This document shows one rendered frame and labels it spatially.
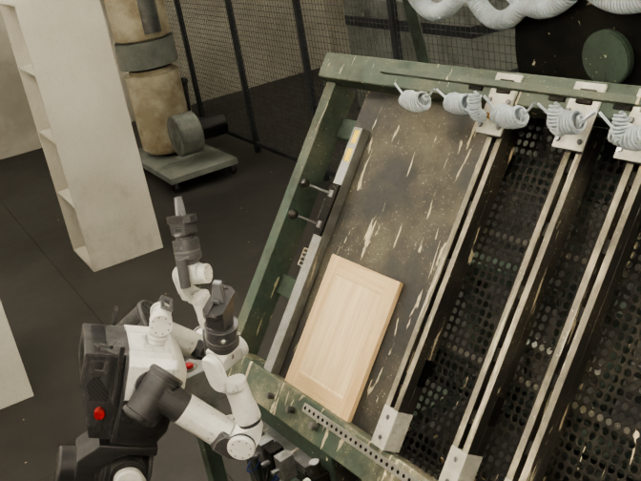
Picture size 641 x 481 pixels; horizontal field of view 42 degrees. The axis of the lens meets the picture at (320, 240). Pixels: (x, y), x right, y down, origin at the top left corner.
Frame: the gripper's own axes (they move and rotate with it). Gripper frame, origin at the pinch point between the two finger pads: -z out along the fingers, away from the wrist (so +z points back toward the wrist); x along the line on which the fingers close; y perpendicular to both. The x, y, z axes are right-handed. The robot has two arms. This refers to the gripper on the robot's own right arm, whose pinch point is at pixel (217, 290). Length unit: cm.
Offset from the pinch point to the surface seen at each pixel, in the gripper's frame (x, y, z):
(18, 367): 140, -193, 214
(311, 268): 81, 1, 55
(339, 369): 47, 20, 69
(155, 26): 544, -283, 179
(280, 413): 40, 1, 89
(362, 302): 62, 25, 50
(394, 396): 27, 43, 54
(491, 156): 73, 60, -6
